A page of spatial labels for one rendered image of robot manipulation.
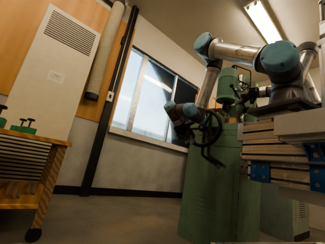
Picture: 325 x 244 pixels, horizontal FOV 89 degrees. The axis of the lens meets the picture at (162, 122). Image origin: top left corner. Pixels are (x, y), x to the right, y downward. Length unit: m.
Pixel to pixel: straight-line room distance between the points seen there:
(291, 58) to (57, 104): 1.76
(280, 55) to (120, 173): 2.11
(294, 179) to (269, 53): 0.48
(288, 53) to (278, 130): 0.29
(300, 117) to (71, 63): 1.88
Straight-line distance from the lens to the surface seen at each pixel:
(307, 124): 0.63
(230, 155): 1.32
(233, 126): 1.36
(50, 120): 1.85
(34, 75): 1.92
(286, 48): 0.81
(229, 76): 1.68
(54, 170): 1.13
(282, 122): 0.67
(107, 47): 2.36
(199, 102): 1.04
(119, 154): 2.35
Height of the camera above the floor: 0.50
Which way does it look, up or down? 14 degrees up
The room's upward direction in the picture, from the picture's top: 11 degrees clockwise
